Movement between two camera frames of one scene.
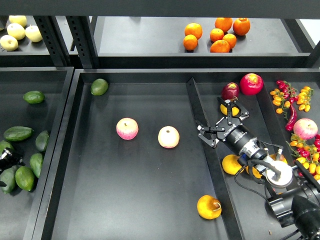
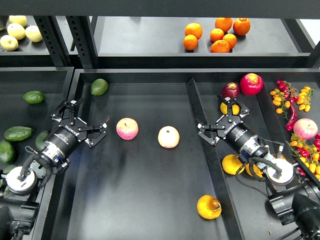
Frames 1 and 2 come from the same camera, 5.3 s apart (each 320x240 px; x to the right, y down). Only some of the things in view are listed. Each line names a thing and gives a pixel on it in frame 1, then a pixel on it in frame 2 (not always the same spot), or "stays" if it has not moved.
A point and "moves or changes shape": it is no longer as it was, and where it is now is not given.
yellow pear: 208,208 stays
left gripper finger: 8,159 -> 66,138
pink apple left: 127,128 stays
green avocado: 24,178 moves or changes shape
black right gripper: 231,131 stays
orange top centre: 223,23 stays
